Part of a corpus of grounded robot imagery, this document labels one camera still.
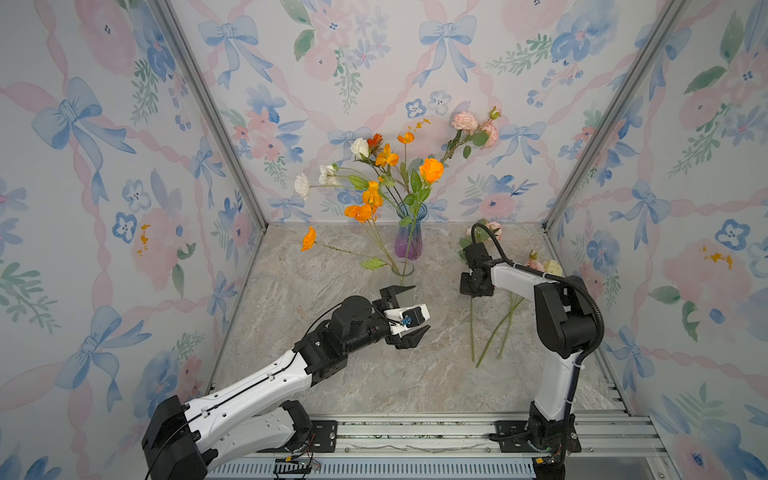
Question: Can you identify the orange ranunculus flower spray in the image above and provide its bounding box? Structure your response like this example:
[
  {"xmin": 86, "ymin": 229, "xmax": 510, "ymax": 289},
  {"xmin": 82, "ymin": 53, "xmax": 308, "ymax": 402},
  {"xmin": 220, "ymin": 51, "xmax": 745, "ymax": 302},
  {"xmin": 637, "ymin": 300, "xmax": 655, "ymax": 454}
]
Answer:
[{"xmin": 299, "ymin": 181, "xmax": 415, "ymax": 280}]

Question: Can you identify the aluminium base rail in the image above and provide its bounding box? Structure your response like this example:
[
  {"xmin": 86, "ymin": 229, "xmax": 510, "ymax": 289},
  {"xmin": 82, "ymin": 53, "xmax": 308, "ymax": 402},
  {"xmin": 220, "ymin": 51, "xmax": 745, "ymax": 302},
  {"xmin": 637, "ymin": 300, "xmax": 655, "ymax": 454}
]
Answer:
[{"xmin": 211, "ymin": 409, "xmax": 680, "ymax": 479}]

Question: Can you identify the aluminium corner post right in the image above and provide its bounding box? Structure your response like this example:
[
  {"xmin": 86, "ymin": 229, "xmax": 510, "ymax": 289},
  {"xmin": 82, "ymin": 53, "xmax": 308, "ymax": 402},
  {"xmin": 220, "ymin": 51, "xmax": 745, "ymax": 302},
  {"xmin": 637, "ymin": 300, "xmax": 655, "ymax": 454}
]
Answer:
[{"xmin": 542, "ymin": 0, "xmax": 689, "ymax": 234}]

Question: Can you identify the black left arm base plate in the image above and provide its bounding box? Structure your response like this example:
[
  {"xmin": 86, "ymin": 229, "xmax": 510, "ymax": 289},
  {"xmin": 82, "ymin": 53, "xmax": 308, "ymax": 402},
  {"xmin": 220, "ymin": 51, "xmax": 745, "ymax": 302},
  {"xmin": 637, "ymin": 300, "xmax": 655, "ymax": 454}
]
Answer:
[{"xmin": 285, "ymin": 420, "xmax": 339, "ymax": 455}]

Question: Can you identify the aluminium corner post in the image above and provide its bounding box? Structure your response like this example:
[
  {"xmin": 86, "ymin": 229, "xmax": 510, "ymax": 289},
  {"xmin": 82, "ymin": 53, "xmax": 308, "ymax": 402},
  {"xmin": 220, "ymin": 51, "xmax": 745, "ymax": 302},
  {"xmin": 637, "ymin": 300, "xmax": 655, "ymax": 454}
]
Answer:
[
  {"xmin": 542, "ymin": 0, "xmax": 689, "ymax": 234},
  {"xmin": 148, "ymin": 0, "xmax": 268, "ymax": 234}
]

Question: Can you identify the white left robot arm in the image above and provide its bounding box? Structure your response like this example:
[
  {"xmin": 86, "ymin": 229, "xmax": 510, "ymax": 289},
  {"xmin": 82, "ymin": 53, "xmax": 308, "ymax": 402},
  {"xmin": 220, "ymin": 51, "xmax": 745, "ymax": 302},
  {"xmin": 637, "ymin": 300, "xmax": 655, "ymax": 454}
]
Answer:
[{"xmin": 141, "ymin": 285, "xmax": 430, "ymax": 479}]

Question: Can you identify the blue purple glass vase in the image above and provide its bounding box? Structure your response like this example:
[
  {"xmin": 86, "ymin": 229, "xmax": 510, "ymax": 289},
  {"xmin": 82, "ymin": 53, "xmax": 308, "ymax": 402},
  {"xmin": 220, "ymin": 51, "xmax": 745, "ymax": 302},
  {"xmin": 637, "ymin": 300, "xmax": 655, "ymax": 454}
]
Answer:
[{"xmin": 394, "ymin": 204, "xmax": 428, "ymax": 261}]

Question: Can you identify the white rose flower stem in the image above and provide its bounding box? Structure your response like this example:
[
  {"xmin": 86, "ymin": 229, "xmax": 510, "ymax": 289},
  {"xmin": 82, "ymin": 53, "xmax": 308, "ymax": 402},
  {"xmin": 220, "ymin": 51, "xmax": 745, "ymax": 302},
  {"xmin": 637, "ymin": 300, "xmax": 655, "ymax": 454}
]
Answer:
[{"xmin": 350, "ymin": 137, "xmax": 403, "ymax": 200}]

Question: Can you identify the orange-red gerbera flower stem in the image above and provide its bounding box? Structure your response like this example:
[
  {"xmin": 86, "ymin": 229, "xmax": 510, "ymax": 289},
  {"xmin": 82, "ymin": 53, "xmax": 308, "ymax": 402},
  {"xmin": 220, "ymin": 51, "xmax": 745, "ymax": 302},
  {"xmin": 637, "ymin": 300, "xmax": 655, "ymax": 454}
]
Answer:
[{"xmin": 367, "ymin": 133, "xmax": 383, "ymax": 153}]

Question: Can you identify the orange poppy flower spray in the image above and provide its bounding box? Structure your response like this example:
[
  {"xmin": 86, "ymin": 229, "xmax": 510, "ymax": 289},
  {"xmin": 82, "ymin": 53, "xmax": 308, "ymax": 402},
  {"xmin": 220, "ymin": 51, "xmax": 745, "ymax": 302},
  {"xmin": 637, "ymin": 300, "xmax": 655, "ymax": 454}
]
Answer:
[{"xmin": 350, "ymin": 134, "xmax": 424, "ymax": 225}]

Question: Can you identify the white lisianthus flower stem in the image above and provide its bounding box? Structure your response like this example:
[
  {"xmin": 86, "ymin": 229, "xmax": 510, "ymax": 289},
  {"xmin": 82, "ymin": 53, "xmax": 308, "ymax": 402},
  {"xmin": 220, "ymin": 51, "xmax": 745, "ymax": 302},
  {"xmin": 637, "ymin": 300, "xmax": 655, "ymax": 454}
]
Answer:
[{"xmin": 293, "ymin": 164, "xmax": 395, "ymax": 209}]

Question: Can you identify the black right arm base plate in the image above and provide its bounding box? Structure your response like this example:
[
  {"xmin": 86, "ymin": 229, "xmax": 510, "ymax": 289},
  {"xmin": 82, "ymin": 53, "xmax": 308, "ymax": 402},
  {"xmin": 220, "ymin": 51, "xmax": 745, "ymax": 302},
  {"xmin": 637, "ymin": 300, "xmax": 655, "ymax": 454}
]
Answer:
[{"xmin": 488, "ymin": 419, "xmax": 565, "ymax": 455}]

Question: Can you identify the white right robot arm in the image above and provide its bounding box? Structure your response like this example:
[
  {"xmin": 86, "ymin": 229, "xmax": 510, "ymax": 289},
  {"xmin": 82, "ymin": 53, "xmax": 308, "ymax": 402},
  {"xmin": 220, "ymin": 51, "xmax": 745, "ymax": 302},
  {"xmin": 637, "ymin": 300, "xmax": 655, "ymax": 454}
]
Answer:
[{"xmin": 460, "ymin": 243, "xmax": 604, "ymax": 460}]

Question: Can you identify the orange rose flower stem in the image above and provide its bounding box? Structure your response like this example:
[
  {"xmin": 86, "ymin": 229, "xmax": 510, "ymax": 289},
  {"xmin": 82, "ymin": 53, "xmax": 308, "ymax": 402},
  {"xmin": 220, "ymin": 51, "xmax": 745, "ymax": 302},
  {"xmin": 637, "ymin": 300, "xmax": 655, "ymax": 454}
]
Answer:
[{"xmin": 400, "ymin": 157, "xmax": 444, "ymax": 226}]

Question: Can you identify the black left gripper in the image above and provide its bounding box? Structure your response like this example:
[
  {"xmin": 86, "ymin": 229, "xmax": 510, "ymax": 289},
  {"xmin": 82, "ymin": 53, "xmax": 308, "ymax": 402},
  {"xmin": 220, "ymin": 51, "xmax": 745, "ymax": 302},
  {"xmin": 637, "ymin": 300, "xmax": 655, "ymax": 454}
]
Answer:
[{"xmin": 343, "ymin": 286, "xmax": 430, "ymax": 360}]

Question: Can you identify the large pink rose spray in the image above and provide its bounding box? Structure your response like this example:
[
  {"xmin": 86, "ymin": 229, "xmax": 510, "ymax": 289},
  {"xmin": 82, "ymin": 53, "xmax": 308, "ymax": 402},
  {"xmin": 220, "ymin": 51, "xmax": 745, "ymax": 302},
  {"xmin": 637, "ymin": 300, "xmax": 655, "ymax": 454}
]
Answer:
[{"xmin": 458, "ymin": 219, "xmax": 503, "ymax": 260}]

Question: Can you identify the aluminium corner post left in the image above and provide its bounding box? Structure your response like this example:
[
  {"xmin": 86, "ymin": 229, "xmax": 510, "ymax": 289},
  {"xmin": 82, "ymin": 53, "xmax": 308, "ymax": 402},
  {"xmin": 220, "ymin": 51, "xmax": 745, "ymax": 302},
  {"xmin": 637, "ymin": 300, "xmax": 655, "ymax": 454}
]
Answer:
[{"xmin": 148, "ymin": 0, "xmax": 268, "ymax": 234}]

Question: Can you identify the pink and cream rose spray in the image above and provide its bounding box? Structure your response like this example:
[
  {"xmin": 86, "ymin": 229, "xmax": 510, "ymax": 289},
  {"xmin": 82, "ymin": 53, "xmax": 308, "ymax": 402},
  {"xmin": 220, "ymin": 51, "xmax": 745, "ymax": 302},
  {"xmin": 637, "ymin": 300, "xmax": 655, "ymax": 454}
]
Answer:
[{"xmin": 469, "ymin": 250, "xmax": 564, "ymax": 369}]

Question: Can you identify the pink carnation flower spray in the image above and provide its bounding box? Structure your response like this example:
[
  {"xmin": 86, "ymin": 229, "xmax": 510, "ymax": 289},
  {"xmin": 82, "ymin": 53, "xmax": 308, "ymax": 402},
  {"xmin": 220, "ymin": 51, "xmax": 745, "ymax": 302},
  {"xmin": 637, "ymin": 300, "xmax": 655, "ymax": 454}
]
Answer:
[{"xmin": 438, "ymin": 106, "xmax": 502, "ymax": 178}]

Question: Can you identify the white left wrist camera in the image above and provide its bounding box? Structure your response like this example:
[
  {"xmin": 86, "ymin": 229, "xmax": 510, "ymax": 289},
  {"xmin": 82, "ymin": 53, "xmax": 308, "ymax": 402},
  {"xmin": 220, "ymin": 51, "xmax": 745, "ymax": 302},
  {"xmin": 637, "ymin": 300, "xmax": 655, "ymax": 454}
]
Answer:
[{"xmin": 384, "ymin": 304, "xmax": 431, "ymax": 336}]

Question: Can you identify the clear ribbed glass vase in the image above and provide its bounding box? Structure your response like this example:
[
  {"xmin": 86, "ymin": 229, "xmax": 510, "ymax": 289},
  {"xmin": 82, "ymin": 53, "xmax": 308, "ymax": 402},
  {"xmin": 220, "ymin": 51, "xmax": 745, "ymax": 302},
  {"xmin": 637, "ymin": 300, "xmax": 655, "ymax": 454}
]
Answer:
[{"xmin": 390, "ymin": 259, "xmax": 415, "ymax": 286}]

